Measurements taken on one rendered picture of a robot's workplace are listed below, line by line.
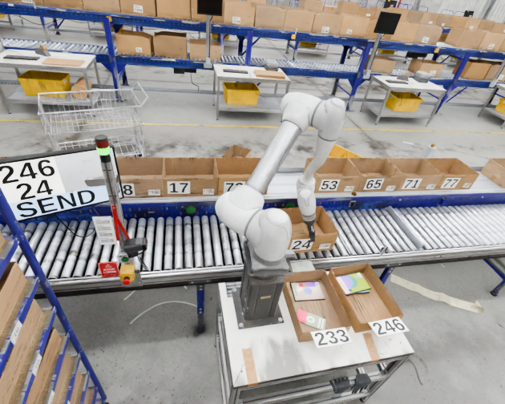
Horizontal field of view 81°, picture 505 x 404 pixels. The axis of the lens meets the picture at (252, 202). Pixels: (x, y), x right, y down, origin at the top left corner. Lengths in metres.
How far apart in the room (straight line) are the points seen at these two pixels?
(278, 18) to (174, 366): 5.89
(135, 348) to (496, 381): 2.77
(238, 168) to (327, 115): 1.22
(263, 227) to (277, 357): 0.73
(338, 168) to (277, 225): 1.64
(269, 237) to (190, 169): 1.34
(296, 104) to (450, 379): 2.39
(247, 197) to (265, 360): 0.83
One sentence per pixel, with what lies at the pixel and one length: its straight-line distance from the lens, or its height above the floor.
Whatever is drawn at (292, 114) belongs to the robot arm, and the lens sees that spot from 1.49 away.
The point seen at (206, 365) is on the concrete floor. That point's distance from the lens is 2.47.
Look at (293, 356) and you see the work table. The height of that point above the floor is 0.75.
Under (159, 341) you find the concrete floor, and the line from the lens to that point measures 2.57.
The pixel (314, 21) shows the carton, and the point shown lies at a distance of 6.84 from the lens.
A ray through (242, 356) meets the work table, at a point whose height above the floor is 0.75.
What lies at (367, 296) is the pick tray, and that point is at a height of 0.76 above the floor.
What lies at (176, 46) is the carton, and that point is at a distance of 6.19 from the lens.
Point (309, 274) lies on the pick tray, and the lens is 1.96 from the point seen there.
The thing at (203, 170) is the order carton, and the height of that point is 0.93.
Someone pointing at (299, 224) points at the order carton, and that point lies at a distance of 2.36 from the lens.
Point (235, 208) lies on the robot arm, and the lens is 1.37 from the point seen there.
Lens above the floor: 2.29
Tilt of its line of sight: 38 degrees down
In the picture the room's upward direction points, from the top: 8 degrees clockwise
